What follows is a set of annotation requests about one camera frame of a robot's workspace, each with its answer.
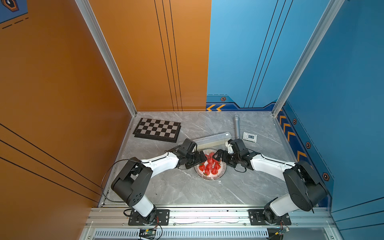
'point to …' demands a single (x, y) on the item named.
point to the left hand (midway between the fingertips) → (204, 159)
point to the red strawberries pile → (210, 165)
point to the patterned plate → (221, 171)
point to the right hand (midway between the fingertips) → (217, 158)
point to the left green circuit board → (147, 233)
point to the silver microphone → (237, 126)
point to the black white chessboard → (157, 129)
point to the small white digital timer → (249, 137)
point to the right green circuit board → (282, 231)
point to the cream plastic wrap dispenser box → (212, 140)
